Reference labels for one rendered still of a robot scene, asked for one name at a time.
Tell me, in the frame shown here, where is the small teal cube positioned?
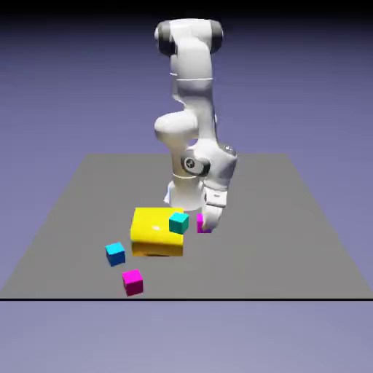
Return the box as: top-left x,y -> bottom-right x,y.
168,211 -> 190,235

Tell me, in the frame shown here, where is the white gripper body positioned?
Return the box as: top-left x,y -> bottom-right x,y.
201,205 -> 225,231

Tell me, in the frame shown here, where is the small pink cube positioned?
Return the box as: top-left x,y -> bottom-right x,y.
122,268 -> 144,297

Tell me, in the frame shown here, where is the small magenta cube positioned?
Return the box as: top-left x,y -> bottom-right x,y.
196,213 -> 213,235

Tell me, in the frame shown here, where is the small blue cube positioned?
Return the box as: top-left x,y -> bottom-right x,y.
104,241 -> 127,267

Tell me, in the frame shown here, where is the large yellow box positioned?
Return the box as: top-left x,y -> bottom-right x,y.
130,207 -> 184,258

